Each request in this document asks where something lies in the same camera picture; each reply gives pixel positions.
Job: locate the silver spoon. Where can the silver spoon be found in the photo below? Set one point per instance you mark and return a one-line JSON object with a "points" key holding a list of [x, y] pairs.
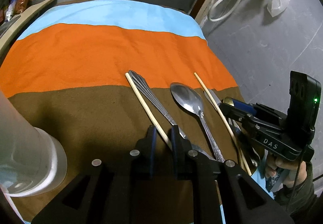
{"points": [[191, 101]]}

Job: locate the clear plastic bag on wall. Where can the clear plastic bag on wall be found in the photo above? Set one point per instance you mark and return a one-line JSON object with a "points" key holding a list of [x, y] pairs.
{"points": [[276, 7]]}

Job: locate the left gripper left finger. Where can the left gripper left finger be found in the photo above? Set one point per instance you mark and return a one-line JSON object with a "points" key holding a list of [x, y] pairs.
{"points": [[151, 138]]}

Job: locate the silver table knife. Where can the silver table knife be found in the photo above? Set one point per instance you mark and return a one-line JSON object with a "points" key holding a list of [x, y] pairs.
{"points": [[233, 125]]}

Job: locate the striped blue orange brown cloth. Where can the striped blue orange brown cloth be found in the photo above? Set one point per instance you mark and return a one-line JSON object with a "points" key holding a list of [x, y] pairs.
{"points": [[65, 74]]}

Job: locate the silver fork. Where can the silver fork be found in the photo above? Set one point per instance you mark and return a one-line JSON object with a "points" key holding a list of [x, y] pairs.
{"points": [[144, 88]]}

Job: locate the wooden chopstick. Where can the wooden chopstick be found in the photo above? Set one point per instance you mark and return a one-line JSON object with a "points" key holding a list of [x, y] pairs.
{"points": [[148, 111], [240, 153]]}

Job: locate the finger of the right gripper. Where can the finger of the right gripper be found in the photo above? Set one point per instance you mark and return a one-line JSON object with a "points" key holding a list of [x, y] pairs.
{"points": [[249, 108], [234, 113]]}

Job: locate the white plastic utensil holder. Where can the white plastic utensil holder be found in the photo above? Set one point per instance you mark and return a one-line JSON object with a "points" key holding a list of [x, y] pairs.
{"points": [[32, 161]]}

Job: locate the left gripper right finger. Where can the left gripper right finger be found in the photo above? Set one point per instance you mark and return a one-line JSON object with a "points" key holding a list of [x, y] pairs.
{"points": [[179, 145]]}

